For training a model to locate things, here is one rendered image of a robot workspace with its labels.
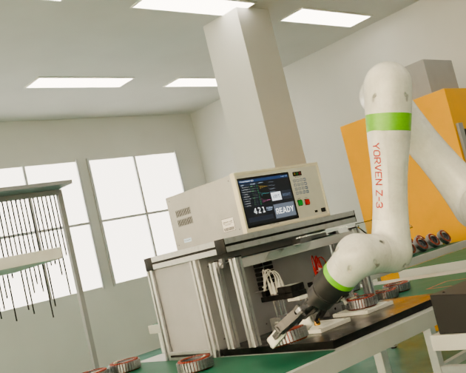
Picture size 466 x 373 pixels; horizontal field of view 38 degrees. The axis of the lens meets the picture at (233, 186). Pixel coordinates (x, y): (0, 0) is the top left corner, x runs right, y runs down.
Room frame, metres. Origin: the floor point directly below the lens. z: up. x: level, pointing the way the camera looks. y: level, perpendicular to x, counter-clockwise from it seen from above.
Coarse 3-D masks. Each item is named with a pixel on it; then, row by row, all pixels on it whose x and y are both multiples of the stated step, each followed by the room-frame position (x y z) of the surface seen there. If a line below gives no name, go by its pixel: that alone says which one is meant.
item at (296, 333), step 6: (300, 324) 1.91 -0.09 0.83; (288, 330) 1.85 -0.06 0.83; (294, 330) 1.85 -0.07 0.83; (300, 330) 1.85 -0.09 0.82; (306, 330) 1.88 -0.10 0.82; (288, 336) 1.84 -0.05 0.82; (294, 336) 1.84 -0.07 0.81; (300, 336) 1.85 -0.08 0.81; (306, 336) 1.88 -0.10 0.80; (282, 342) 1.84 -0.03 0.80; (288, 342) 1.84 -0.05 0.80; (294, 342) 1.85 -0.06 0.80
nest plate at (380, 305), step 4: (388, 300) 2.36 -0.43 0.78; (392, 300) 2.35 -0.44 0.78; (376, 304) 2.34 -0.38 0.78; (380, 304) 2.31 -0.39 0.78; (384, 304) 2.31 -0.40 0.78; (388, 304) 2.33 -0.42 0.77; (368, 308) 2.29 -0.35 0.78; (372, 308) 2.27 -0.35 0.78; (376, 308) 2.28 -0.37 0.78; (380, 308) 2.30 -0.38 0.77; (340, 312) 2.35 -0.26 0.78; (344, 312) 2.33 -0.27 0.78; (348, 312) 2.30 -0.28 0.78; (352, 312) 2.29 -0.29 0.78; (356, 312) 2.28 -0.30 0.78; (360, 312) 2.27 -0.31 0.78; (364, 312) 2.26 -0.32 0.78; (368, 312) 2.25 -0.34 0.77; (336, 316) 2.34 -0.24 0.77; (340, 316) 2.33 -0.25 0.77; (344, 316) 2.32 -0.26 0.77
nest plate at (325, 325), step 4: (320, 320) 2.26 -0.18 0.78; (324, 320) 2.24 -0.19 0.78; (328, 320) 2.22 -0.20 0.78; (332, 320) 2.20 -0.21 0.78; (336, 320) 2.18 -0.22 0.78; (340, 320) 2.15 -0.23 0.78; (344, 320) 2.16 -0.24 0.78; (348, 320) 2.18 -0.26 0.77; (320, 324) 2.18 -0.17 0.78; (324, 324) 2.16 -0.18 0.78; (328, 324) 2.13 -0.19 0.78; (332, 324) 2.12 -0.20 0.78; (336, 324) 2.13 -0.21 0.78; (340, 324) 2.15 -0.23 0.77; (312, 328) 2.14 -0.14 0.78; (316, 328) 2.12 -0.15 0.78; (320, 328) 2.10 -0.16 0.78; (324, 328) 2.09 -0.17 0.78; (328, 328) 2.11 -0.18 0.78; (332, 328) 2.12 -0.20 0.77; (308, 332) 2.12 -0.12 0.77; (312, 332) 2.11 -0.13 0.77; (316, 332) 2.09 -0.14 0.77; (320, 332) 2.08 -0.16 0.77
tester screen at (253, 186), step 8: (272, 176) 2.35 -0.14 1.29; (280, 176) 2.37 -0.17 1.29; (240, 184) 2.24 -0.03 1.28; (248, 184) 2.26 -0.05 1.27; (256, 184) 2.29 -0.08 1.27; (264, 184) 2.31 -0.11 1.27; (272, 184) 2.34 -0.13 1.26; (280, 184) 2.37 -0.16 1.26; (288, 184) 2.40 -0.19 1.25; (248, 192) 2.25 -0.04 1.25; (256, 192) 2.28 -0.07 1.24; (264, 192) 2.31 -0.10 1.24; (248, 200) 2.25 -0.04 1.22; (256, 200) 2.27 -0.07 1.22; (264, 200) 2.30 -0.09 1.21; (280, 200) 2.35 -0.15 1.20; (288, 200) 2.38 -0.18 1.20; (248, 208) 2.24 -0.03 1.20; (272, 208) 2.32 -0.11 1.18; (248, 216) 2.24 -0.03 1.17; (256, 216) 2.26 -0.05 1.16; (288, 216) 2.37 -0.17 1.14; (256, 224) 2.26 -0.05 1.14
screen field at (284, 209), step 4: (276, 204) 2.34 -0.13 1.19; (280, 204) 2.35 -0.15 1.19; (284, 204) 2.36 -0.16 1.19; (288, 204) 2.38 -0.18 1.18; (292, 204) 2.39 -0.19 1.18; (276, 208) 2.33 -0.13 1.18; (280, 208) 2.35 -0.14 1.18; (284, 208) 2.36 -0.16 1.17; (288, 208) 2.38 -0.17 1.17; (292, 208) 2.39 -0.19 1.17; (276, 212) 2.33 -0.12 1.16; (280, 212) 2.34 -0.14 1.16; (284, 212) 2.36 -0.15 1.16; (288, 212) 2.37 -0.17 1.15; (292, 212) 2.38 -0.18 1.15; (276, 216) 2.33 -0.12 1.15; (280, 216) 2.34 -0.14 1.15; (284, 216) 2.35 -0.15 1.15
